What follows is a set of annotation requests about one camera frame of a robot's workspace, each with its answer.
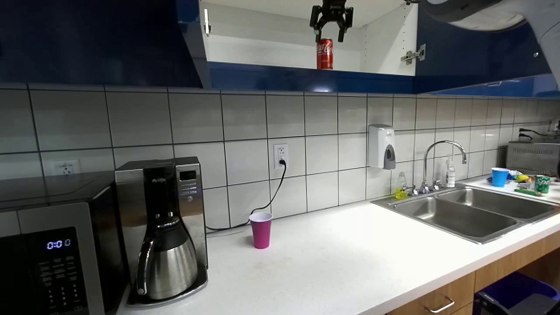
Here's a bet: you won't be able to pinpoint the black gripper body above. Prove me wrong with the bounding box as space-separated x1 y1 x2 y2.
317 0 350 22

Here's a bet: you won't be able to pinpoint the red cola can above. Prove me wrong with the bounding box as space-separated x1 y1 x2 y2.
315 36 334 71

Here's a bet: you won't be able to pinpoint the blue upper cabinet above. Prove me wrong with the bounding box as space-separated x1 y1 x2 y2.
198 0 420 92

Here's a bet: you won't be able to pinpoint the wooden base cabinet drawers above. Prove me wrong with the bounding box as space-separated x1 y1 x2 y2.
387 232 560 315

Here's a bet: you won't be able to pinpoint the chrome gooseneck faucet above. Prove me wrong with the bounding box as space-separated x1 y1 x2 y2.
420 138 469 194

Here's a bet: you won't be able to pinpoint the yellow dish soap bottle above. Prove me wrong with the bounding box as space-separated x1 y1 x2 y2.
390 171 410 201

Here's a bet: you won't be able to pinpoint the blue cup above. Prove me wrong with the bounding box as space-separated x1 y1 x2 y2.
488 166 513 188

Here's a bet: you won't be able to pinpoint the pink plastic cup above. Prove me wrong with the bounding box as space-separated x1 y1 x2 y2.
249 209 275 250

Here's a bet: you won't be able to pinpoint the black coffee maker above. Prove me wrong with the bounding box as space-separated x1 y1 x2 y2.
114 155 210 306

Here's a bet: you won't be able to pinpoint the stainless steel appliance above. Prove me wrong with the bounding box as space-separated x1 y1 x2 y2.
506 138 560 176

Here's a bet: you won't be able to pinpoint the stainless steel double sink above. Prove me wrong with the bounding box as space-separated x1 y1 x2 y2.
373 183 560 244

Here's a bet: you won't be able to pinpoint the green container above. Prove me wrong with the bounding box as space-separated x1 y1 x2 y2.
534 173 553 195

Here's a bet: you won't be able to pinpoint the steel coffee carafe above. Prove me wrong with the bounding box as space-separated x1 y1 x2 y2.
135 216 201 302

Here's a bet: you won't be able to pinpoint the blue bin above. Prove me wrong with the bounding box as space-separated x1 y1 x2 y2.
473 269 560 315

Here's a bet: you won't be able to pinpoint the black microwave oven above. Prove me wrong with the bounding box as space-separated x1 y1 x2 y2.
0 173 128 315

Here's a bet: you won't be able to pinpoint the white wall soap dispenser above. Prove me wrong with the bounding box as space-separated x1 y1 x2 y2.
368 124 399 171

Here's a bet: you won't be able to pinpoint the blue cabinet door with handle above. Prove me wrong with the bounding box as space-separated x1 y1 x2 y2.
415 10 560 97

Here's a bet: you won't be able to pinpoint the white wall outlet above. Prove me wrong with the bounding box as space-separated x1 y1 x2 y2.
271 143 291 171
54 159 82 178

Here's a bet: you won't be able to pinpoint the black power cord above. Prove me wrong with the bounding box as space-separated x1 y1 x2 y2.
207 157 289 234

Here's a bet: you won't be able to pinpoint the silver drawer handle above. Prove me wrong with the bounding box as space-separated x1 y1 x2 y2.
424 295 459 315

